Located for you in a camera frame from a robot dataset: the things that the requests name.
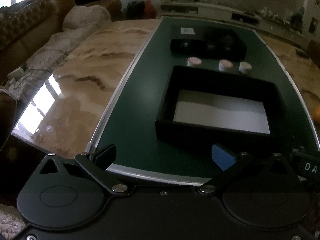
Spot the black box base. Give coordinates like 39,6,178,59
155,66,292,151

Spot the white pink-topped jar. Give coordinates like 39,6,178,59
219,60,233,73
187,57,202,67
238,61,252,75

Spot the black box lid with label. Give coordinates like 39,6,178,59
170,25,247,62

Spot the dark green desk mat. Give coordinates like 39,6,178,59
88,17,319,185

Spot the orange fruit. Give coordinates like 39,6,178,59
312,105,320,125

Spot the fluffy beige blanket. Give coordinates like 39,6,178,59
1,5,111,101

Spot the brown leather sofa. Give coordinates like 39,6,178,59
1,0,122,81

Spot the white low tv cabinet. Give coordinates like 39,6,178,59
160,2,308,43

